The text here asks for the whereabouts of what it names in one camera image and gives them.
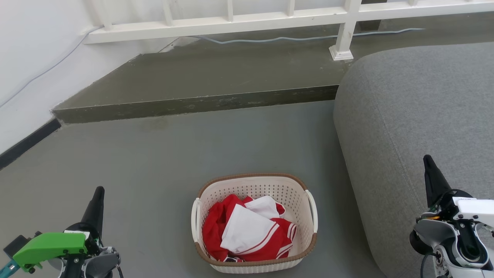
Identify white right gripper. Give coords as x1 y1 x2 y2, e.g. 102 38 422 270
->
423 154 494 228

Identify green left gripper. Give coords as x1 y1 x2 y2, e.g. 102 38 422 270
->
13 186 105 273

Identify cream perforated plastic laundry basket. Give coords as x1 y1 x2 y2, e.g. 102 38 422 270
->
191 173 318 274

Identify grey fabric sofa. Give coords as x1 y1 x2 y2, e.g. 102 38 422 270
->
333 42 494 278

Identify black baseboard strip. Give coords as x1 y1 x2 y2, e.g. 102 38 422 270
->
0 118 61 170

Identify red sports jersey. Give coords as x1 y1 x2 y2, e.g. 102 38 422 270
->
202 194 298 263

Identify white garment with red trim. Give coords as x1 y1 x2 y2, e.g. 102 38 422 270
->
220 196 280 254

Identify white wooden railing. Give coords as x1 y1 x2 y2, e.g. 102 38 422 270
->
83 0 494 61

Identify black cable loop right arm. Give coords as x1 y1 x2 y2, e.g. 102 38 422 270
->
420 251 440 278

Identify thin white wall cable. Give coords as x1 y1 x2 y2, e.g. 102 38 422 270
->
0 26 103 108

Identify pale blue floor cable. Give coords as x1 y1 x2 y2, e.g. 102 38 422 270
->
191 28 425 45

